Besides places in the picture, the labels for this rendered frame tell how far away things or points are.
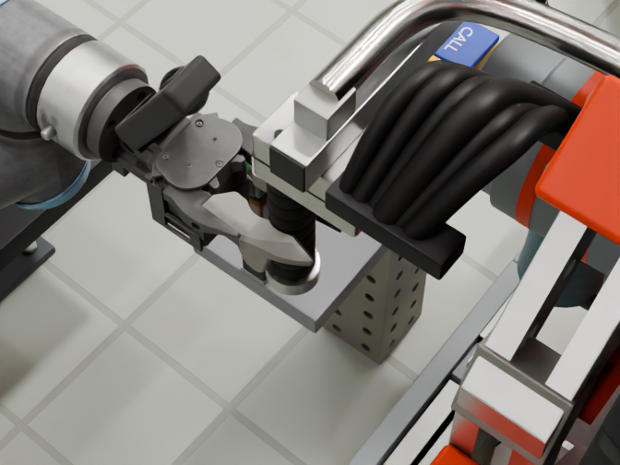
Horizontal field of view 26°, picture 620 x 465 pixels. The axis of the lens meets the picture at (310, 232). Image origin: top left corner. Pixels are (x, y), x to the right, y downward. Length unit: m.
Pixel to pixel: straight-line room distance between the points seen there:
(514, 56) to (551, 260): 0.27
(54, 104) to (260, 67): 1.11
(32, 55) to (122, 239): 0.92
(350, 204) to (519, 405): 0.16
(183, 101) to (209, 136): 0.08
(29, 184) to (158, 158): 0.21
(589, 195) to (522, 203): 0.33
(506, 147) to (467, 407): 0.16
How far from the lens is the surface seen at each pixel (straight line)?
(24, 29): 1.11
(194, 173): 1.03
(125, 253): 1.98
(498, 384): 0.79
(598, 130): 0.67
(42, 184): 1.23
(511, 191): 1.00
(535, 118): 0.82
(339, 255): 1.44
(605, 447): 0.74
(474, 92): 0.81
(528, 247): 1.35
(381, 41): 0.88
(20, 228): 1.67
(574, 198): 0.67
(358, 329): 1.84
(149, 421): 1.85
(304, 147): 0.86
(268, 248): 1.00
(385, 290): 1.70
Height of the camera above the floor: 1.68
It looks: 58 degrees down
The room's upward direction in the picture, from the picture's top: straight up
